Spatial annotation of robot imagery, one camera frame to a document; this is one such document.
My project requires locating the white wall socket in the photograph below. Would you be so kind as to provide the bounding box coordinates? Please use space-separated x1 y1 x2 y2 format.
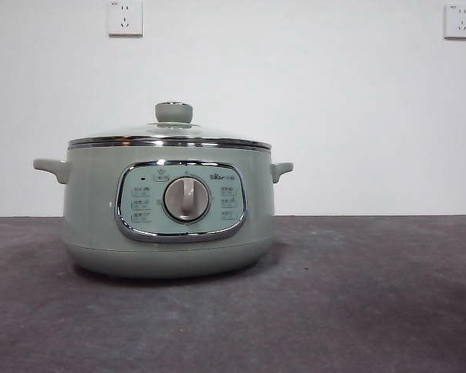
108 0 144 38
444 3 466 40

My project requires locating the sage green electric pot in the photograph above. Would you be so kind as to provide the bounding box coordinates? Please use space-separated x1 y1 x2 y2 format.
33 144 295 279

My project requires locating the glass lid with green knob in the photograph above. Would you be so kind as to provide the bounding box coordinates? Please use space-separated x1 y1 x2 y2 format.
68 101 272 151

